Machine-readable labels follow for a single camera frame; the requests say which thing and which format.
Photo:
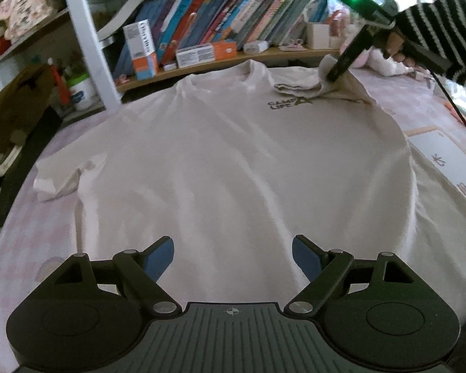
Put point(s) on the white rounded small box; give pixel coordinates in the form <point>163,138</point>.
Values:
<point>256,46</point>

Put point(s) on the pink hair clip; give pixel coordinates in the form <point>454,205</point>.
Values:
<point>120,81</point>

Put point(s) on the flat orange white box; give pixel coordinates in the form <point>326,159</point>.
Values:
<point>206,52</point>

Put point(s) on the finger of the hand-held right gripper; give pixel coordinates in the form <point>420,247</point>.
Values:
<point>347,58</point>

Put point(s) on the white cup green lid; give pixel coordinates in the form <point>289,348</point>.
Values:
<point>81,93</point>

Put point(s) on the pink floral bag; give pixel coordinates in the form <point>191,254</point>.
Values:
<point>23,7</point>

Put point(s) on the olive green bag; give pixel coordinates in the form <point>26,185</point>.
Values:
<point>19,101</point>

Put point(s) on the tall orange white box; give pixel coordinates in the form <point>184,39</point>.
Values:
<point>141,46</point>

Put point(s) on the white wooden bookshelf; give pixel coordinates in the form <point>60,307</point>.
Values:
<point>85,46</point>

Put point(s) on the pink card with clips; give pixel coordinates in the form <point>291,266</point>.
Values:
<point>293,44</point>

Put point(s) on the pink checked cartoon mat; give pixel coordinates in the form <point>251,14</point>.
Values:
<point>19,241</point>

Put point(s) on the person's right hand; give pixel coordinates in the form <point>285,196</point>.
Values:
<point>394,44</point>

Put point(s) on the white logo t-shirt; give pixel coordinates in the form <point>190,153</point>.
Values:
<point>237,163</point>

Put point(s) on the black furniture piece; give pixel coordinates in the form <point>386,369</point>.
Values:
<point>7,194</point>

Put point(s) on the tiny white box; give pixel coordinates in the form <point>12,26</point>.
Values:
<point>169,66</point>

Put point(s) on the row of colourful books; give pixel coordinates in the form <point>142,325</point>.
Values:
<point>217,15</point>

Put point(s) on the orange pen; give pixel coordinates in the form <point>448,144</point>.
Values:
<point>60,81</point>

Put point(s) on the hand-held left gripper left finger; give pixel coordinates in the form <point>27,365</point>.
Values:
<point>159,258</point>

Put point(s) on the open white cardboard box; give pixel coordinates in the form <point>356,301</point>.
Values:
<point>318,35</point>

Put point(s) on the white wristwatch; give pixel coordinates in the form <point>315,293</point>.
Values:
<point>4,159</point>

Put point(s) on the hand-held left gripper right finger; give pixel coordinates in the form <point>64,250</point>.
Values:
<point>306,258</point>

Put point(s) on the person's right forearm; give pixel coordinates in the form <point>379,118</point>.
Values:
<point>442,27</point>

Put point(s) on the pink white plush toy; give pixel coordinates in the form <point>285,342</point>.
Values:
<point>380,66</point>

